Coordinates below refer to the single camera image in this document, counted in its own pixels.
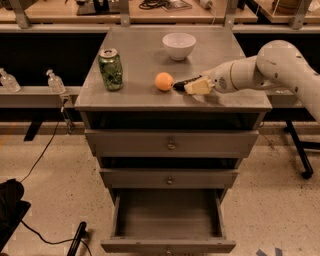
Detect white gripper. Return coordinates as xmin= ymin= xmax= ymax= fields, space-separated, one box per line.
xmin=184 ymin=61 xmax=237 ymax=95

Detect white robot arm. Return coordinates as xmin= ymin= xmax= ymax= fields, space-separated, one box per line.
xmin=184 ymin=40 xmax=320 ymax=123

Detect grey drawer cabinet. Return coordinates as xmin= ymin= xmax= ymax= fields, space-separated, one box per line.
xmin=75 ymin=27 xmax=271 ymax=166

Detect grey top drawer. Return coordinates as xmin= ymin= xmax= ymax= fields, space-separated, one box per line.
xmin=85 ymin=129 xmax=259 ymax=158

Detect grey middle drawer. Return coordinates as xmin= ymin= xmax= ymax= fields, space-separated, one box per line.
xmin=100 ymin=168 xmax=238 ymax=189

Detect grey open bottom drawer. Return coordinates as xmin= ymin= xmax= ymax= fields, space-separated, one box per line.
xmin=101 ymin=189 xmax=236 ymax=256

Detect orange fruit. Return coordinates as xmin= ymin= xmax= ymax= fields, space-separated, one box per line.
xmin=155 ymin=72 xmax=174 ymax=91

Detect white bowl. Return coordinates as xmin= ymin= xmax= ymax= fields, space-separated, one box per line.
xmin=162 ymin=33 xmax=197 ymax=61

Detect black chair base leg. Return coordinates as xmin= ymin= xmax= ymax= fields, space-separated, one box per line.
xmin=284 ymin=120 xmax=320 ymax=179

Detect green soda can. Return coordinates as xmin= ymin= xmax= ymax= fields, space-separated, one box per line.
xmin=98 ymin=48 xmax=123 ymax=91

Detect clear pump bottle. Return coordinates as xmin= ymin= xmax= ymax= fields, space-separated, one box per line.
xmin=0 ymin=68 xmax=21 ymax=92
xmin=46 ymin=69 xmax=66 ymax=94

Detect black bar on floor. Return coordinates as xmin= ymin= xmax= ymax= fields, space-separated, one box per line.
xmin=67 ymin=221 xmax=87 ymax=256

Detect clear pump bottle far left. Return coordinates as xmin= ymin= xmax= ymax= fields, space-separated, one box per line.
xmin=0 ymin=68 xmax=21 ymax=92

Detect wooden back workbench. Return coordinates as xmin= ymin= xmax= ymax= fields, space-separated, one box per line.
xmin=0 ymin=0 xmax=320 ymax=25

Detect black object lower left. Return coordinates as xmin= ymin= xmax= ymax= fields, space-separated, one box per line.
xmin=0 ymin=179 xmax=31 ymax=251

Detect black coiled cable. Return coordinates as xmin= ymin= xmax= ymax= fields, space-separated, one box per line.
xmin=138 ymin=0 xmax=171 ymax=11

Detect black floor cable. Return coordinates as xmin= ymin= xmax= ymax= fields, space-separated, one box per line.
xmin=19 ymin=120 xmax=62 ymax=184

